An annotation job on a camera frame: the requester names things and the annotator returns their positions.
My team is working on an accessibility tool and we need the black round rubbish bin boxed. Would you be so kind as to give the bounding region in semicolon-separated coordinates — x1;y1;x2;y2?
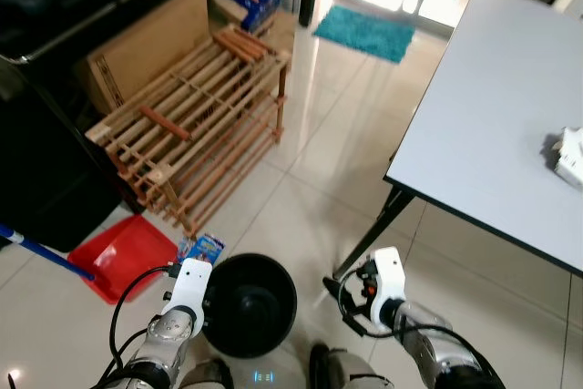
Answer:
202;252;300;360

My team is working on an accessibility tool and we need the robot right leg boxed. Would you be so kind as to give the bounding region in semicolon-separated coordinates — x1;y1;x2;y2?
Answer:
308;343;394;389

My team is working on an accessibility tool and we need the robot leg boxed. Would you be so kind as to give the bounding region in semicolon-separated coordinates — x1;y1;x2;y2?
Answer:
180;357;236;389
308;343;394;389

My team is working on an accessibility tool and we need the robot left leg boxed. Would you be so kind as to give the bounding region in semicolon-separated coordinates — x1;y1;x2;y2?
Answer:
180;357;236;389

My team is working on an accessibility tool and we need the grey folding table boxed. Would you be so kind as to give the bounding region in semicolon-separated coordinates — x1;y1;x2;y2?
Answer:
384;0;583;277

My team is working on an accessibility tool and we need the wooden slatted shoe rack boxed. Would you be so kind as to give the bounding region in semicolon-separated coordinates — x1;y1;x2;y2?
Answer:
86;26;293;236

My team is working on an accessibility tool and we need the white box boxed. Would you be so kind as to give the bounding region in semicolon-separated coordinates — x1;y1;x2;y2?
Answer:
550;127;583;190

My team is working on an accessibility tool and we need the red plastic dustpan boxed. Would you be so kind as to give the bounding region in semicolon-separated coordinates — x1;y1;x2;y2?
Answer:
66;214;181;305

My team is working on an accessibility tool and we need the teal shaggy floor mat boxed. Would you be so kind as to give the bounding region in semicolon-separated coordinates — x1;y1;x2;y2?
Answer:
312;5;416;65

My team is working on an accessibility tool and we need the flat brown cardboard box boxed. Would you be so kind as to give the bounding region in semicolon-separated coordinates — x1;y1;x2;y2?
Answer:
77;0;220;117

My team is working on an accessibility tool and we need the black desk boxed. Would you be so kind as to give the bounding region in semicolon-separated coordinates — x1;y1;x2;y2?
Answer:
0;0;274;254

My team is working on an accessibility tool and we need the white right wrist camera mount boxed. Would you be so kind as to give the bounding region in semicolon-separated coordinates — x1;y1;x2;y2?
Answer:
369;247;407;331

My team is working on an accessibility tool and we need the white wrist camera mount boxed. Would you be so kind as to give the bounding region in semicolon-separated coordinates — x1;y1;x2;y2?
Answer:
369;247;407;331
169;259;214;335

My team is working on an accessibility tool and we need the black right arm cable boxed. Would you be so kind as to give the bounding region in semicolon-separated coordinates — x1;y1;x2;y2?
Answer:
338;275;404;341

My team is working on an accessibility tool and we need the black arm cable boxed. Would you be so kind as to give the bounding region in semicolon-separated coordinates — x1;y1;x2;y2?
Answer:
107;264;179;383
338;275;404;341

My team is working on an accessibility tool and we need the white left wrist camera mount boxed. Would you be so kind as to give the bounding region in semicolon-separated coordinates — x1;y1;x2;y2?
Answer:
169;259;214;335

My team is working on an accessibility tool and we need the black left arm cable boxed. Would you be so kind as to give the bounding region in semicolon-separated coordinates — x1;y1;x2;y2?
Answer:
107;264;179;383

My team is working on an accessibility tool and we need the blue broom handle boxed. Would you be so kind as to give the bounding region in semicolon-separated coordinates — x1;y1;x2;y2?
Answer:
0;223;97;282

